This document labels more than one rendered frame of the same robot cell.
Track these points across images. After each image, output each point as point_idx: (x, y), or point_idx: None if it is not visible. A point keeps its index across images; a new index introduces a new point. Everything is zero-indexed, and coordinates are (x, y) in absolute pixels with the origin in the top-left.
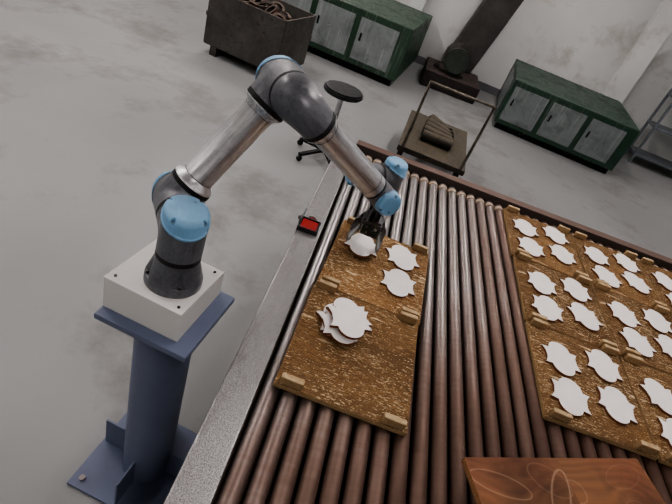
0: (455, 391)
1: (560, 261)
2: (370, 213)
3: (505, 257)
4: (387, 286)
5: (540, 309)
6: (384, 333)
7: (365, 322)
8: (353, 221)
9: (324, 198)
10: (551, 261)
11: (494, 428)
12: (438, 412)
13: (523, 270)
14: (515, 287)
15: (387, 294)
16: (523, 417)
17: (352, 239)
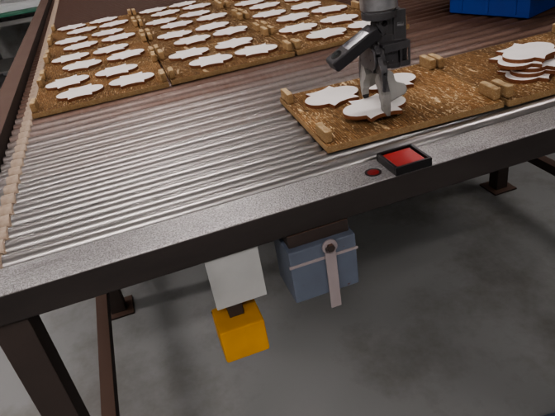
0: (460, 44)
1: (136, 68)
2: (404, 22)
3: (176, 89)
4: (411, 80)
5: (268, 49)
6: (480, 63)
7: (513, 46)
8: (386, 77)
9: (284, 196)
10: (144, 71)
11: (461, 30)
12: (497, 40)
13: (198, 71)
14: (239, 70)
15: (419, 80)
16: (424, 30)
17: (379, 111)
